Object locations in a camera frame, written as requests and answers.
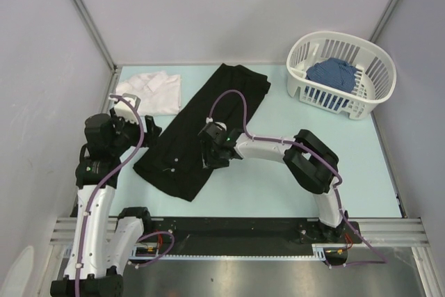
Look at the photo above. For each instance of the white plastic laundry basket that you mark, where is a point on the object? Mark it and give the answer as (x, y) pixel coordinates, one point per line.
(375, 79)

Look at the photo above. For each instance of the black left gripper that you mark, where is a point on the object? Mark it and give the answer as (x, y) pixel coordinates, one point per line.
(152, 131)

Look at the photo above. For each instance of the blue crumpled shirt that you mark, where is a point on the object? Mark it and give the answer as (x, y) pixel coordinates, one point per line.
(334, 73)

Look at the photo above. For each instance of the black long sleeve shirt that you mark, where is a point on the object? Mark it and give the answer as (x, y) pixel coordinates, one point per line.
(174, 165)

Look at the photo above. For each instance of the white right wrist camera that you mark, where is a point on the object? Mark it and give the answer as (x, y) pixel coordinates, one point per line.
(220, 125)

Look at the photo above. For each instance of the aluminium frame rail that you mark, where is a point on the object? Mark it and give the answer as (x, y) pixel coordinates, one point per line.
(382, 232)

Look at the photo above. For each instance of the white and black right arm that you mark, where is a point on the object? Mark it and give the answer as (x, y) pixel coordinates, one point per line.
(312, 163)

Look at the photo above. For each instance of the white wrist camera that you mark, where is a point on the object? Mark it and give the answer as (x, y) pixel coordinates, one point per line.
(220, 125)
(125, 106)

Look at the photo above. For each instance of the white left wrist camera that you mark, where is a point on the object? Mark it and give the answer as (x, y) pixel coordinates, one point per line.
(125, 106)

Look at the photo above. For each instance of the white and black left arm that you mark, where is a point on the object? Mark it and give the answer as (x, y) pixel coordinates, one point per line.
(97, 263)

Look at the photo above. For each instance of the folded white shirt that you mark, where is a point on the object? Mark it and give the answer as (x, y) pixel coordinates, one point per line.
(159, 92)

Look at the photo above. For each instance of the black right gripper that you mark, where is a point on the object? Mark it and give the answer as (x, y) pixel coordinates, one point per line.
(208, 161)

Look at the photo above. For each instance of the white slotted cable duct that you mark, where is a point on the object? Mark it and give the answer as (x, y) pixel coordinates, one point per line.
(315, 254)

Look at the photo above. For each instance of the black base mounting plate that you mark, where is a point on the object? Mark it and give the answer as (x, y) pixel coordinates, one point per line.
(240, 236)

